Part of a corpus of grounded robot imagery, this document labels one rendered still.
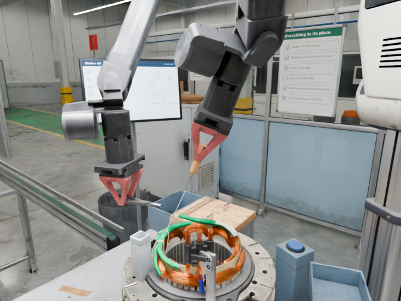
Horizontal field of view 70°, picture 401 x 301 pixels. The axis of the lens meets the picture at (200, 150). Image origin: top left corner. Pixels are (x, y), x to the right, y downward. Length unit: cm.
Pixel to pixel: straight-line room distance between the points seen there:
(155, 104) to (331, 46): 166
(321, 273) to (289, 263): 10
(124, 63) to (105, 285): 78
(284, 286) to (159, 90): 115
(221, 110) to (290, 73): 237
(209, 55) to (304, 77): 236
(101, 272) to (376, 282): 88
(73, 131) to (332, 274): 64
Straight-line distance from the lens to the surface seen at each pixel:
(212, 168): 318
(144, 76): 162
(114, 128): 59
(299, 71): 282
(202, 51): 46
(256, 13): 44
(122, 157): 61
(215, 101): 50
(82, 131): 60
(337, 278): 78
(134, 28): 67
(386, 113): 75
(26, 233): 258
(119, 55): 63
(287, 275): 87
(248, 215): 92
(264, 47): 45
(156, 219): 98
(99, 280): 117
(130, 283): 63
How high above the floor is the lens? 149
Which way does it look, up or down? 15 degrees down
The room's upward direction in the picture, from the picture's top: straight up
